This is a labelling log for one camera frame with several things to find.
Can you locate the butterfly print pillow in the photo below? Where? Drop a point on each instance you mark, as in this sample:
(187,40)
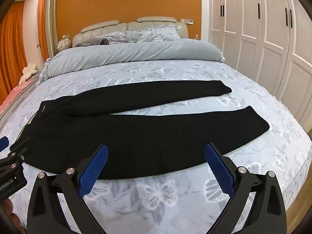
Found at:
(115,37)
(160,34)

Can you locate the beige padded headboard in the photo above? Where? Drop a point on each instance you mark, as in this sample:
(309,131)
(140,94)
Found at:
(114,26)

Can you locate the black pants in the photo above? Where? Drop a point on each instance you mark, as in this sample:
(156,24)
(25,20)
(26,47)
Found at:
(146,139)

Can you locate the wide orange curtain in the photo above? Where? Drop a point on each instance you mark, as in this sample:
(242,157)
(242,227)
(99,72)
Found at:
(12,48)

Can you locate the narrow orange curtain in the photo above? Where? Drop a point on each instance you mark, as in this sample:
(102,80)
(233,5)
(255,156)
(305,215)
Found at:
(43,17)

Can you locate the white flower plush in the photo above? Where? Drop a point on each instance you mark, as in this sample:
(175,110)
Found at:
(28,73)

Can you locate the person's left hand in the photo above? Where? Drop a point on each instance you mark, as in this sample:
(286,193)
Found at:
(6,207)

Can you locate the butterfly print bed sheet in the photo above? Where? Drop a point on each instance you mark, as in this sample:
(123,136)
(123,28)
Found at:
(170,192)

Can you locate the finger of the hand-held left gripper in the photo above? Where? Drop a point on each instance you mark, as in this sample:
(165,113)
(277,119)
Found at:
(3,142)
(22,148)

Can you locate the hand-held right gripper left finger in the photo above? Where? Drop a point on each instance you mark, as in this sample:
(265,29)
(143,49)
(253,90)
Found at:
(93,173)

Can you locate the pink blanket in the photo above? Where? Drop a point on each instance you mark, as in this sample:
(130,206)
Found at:
(14,95)

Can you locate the grey duvet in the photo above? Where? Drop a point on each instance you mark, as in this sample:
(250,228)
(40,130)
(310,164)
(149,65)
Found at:
(134,53)

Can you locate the white wardrobe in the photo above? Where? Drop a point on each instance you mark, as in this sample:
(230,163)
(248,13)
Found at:
(268,41)

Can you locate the grey cylinder bolster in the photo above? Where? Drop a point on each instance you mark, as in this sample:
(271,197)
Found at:
(104,42)

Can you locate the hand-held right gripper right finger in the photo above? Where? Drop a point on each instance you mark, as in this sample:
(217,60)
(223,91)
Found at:
(220,173)

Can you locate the white decorative bouquet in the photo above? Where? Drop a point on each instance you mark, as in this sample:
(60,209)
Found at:
(64,44)

